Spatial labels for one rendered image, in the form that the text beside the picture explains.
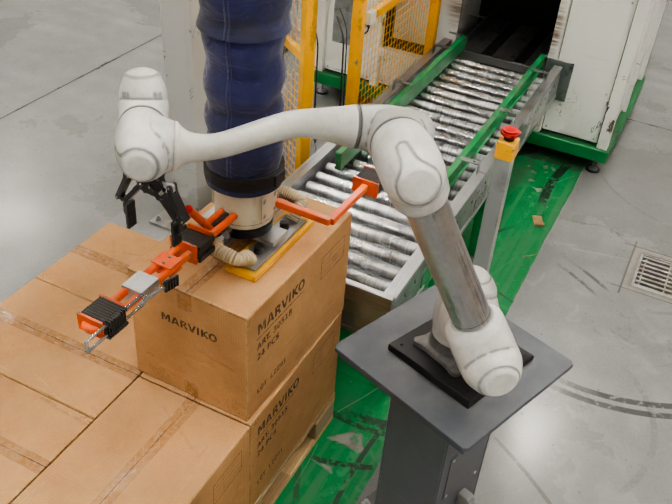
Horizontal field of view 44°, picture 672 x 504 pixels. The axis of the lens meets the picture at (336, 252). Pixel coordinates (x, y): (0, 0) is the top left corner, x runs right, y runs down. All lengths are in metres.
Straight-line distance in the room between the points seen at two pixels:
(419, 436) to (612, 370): 1.35
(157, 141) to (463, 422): 1.11
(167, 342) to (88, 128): 2.79
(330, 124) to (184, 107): 2.03
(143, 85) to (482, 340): 0.98
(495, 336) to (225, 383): 0.80
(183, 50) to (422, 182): 2.17
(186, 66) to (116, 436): 1.84
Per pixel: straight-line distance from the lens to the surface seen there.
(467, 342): 2.04
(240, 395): 2.39
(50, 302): 2.92
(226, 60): 2.08
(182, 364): 2.46
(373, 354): 2.38
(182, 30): 3.68
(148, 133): 1.67
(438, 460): 2.53
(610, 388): 3.60
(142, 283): 2.07
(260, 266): 2.32
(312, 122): 1.85
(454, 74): 4.61
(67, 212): 4.33
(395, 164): 1.70
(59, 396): 2.59
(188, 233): 2.23
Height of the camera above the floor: 2.38
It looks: 37 degrees down
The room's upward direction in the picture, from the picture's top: 5 degrees clockwise
